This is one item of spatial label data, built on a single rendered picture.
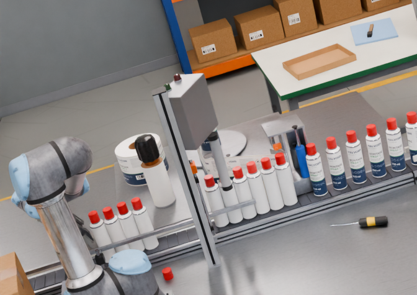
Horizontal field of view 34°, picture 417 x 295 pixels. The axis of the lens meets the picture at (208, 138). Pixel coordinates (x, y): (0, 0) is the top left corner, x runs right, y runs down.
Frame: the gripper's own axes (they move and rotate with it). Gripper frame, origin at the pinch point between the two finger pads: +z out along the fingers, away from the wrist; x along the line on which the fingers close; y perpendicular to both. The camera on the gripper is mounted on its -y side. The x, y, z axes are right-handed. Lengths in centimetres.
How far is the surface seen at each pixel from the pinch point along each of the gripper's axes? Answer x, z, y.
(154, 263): -11.5, 17.2, -4.6
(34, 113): 126, 36, 425
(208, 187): -45.0, 12.5, -0.8
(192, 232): -27.5, 22.1, 1.1
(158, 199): -21.5, 13.5, 24.4
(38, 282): 22.9, -6.9, 0.4
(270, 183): -61, 28, -2
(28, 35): 74, -16, 444
